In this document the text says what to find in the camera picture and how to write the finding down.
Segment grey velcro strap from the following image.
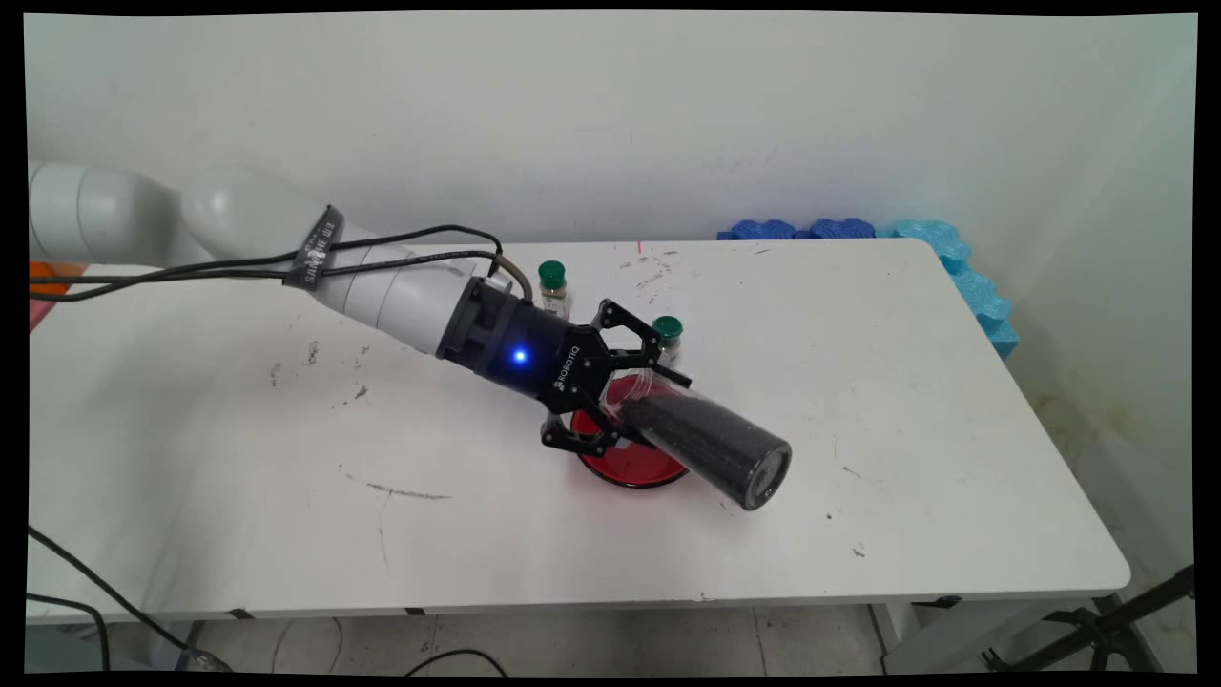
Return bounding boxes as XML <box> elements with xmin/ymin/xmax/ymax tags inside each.
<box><xmin>283</xmin><ymin>205</ymin><xmax>346</xmax><ymax>290</ymax></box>

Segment black floor cable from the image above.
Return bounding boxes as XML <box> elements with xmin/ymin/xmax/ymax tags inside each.
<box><xmin>404</xmin><ymin>649</ymin><xmax>508</xmax><ymax>677</ymax></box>

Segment clear plastic jar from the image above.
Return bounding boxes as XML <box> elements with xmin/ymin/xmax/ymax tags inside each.
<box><xmin>599</xmin><ymin>367</ymin><xmax>793</xmax><ymax>512</ymax></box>

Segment red bowl black rim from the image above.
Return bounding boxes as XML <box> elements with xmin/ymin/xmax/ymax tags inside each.
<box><xmin>570</xmin><ymin>374</ymin><xmax>693</xmax><ymax>489</ymax></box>

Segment orange pink box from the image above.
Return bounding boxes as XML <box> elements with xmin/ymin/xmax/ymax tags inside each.
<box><xmin>29</xmin><ymin>260</ymin><xmax>89</xmax><ymax>333</ymax></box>

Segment thin black hanging cable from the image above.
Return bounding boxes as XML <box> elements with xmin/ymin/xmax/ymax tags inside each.
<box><xmin>29</xmin><ymin>593</ymin><xmax>112</xmax><ymax>671</ymax></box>
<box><xmin>29</xmin><ymin>525</ymin><xmax>206</xmax><ymax>664</ymax></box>

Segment black gripper cable tan end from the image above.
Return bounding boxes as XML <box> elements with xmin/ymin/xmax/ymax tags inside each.
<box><xmin>29</xmin><ymin>250</ymin><xmax>533</xmax><ymax>304</ymax></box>

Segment black camera cable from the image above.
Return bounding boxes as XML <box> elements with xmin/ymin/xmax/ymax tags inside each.
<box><xmin>29</xmin><ymin>224</ymin><xmax>505</xmax><ymax>287</ymax></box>

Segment light blue foam piece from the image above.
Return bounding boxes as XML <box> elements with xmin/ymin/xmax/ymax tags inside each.
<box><xmin>876</xmin><ymin>219</ymin><xmax>1020</xmax><ymax>362</ymax></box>

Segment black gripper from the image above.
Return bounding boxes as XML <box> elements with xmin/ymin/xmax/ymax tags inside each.
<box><xmin>436</xmin><ymin>277</ymin><xmax>693</xmax><ymax>458</ymax></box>

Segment black granules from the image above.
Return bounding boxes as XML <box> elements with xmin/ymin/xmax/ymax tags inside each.
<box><xmin>620</xmin><ymin>391</ymin><xmax>791</xmax><ymax>510</ymax></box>

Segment black tripod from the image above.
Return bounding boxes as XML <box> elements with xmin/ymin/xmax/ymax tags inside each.
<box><xmin>983</xmin><ymin>565</ymin><xmax>1196</xmax><ymax>674</ymax></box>

